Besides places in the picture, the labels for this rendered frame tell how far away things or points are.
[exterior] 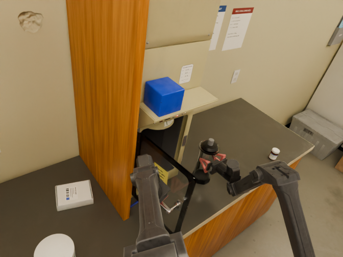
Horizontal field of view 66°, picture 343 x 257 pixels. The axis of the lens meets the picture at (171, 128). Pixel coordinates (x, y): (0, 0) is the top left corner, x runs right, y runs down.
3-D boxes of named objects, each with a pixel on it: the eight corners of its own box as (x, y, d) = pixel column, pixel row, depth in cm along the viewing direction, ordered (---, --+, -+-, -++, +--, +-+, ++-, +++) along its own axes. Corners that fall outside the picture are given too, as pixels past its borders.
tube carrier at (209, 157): (187, 174, 148) (195, 143, 136) (201, 167, 154) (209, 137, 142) (200, 186, 141) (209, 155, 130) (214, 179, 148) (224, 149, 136)
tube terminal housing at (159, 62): (104, 166, 145) (103, 23, 97) (152, 147, 163) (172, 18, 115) (128, 199, 131) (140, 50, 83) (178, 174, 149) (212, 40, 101)
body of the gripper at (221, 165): (211, 163, 130) (222, 172, 126) (224, 156, 136) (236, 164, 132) (208, 173, 134) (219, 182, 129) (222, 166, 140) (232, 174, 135)
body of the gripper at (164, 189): (139, 198, 96) (133, 191, 89) (159, 179, 99) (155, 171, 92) (150, 211, 92) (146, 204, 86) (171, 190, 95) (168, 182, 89)
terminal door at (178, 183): (132, 194, 128) (139, 130, 103) (177, 240, 112) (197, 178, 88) (131, 195, 127) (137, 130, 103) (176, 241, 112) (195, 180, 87)
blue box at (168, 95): (142, 103, 97) (145, 81, 91) (164, 97, 102) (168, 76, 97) (158, 118, 91) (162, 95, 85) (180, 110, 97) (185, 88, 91)
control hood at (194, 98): (134, 125, 102) (136, 103, 96) (195, 104, 120) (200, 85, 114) (151, 143, 95) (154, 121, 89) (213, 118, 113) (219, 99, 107)
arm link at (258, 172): (261, 182, 85) (291, 174, 86) (254, 165, 87) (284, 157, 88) (227, 198, 125) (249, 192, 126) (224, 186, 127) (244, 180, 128)
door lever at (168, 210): (162, 193, 106) (163, 189, 105) (178, 209, 102) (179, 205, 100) (151, 200, 103) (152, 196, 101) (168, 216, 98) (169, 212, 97)
